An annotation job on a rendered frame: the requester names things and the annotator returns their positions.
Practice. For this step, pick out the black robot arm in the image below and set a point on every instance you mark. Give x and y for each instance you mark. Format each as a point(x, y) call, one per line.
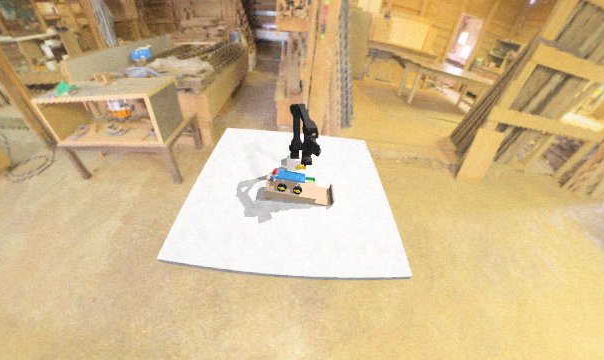
point(309, 128)

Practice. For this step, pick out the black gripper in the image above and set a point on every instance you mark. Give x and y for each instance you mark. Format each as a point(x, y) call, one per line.
point(306, 156)

